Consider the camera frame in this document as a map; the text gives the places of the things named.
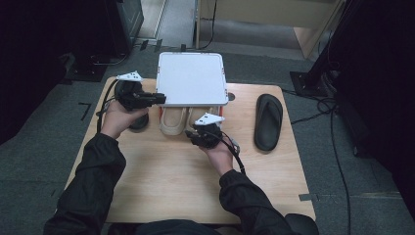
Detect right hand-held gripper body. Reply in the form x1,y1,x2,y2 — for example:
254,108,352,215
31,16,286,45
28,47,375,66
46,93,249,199
194,112,225,150

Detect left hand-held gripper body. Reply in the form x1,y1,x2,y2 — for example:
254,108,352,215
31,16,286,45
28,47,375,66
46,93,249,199
115,70,148,112

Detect beige clog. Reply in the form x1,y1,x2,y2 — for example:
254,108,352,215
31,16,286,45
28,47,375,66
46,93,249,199
159,106,188,137
186,106,223,132

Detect black sandal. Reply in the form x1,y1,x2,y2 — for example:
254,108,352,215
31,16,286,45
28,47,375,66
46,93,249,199
114,79,151,133
254,93,284,153

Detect white storage box with lid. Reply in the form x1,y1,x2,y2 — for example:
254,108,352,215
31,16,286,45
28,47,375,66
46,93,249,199
155,51,230,131

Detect person's right hand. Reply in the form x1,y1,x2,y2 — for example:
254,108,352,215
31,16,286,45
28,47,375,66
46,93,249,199
199,138,241,177

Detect person's left hand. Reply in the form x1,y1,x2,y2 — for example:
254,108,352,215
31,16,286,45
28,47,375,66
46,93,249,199
101,100,150,140

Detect black cabinet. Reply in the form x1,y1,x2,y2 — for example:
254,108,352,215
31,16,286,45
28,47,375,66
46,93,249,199
106,0,145,57

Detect person's lap dark clothing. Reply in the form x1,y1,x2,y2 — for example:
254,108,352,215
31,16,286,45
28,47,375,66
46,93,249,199
107,219,243,235

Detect black metal stand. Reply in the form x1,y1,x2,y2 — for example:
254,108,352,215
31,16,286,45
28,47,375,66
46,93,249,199
289,0,363,98

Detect light wooden cabinet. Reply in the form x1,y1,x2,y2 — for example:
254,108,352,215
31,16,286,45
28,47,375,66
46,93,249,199
195,0,346,61

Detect left hand-held gripper black cable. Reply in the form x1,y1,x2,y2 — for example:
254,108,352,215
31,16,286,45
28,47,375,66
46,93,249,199
95,79,119,133

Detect hand-held gripper black cable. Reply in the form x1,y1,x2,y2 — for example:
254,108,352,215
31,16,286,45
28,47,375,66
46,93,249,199
214,129,247,175
95,79,119,133

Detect right hand-held gripper black cable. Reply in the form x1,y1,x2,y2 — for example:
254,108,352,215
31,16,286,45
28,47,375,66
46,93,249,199
214,129,247,175

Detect black floor base plate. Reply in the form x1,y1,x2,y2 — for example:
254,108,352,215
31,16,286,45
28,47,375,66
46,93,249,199
64,52,129,83

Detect hanging black cable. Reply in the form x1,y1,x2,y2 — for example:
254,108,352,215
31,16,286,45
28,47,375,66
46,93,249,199
198,0,218,51

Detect black floor cable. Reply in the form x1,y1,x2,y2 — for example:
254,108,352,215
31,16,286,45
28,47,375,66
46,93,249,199
282,87,352,235

